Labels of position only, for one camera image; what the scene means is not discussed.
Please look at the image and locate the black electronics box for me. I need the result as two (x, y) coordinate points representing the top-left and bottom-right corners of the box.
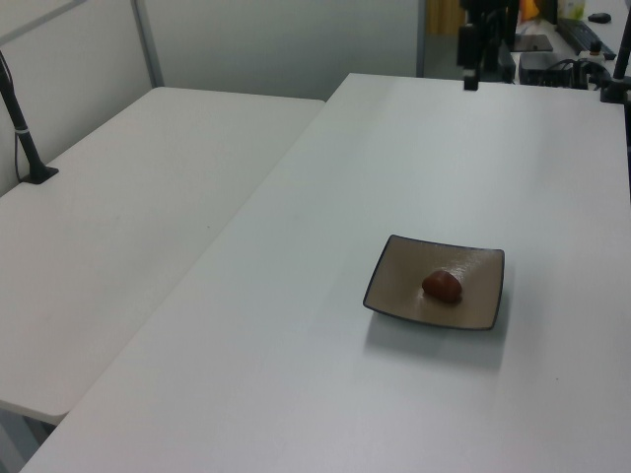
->
(519, 50), (569, 86)

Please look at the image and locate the black camera stand pole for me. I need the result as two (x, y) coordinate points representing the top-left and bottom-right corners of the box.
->
(0, 47), (60, 186)

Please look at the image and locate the yellow wooden panel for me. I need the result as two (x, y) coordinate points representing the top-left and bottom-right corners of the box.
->
(426, 0), (464, 36)

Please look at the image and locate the white side table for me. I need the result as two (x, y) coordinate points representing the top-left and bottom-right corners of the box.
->
(0, 86), (327, 428)

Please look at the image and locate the black keyboard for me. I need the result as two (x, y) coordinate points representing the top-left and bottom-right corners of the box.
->
(558, 18), (618, 57)

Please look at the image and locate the bundle of black cables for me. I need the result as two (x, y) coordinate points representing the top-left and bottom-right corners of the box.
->
(555, 57), (613, 93)

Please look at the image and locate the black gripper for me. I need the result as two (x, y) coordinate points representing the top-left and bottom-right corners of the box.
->
(457, 23), (481, 93)

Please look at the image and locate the black clamp camera stand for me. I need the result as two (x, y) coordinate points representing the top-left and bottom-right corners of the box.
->
(597, 0), (631, 105)

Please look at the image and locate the grey metal partition post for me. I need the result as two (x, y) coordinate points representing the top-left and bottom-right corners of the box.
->
(130, 0), (166, 91)

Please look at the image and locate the square beige ceramic plate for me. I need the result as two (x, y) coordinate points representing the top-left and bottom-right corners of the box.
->
(362, 234), (507, 332)

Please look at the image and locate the small round brown food item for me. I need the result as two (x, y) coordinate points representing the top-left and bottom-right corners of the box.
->
(421, 268), (464, 304)

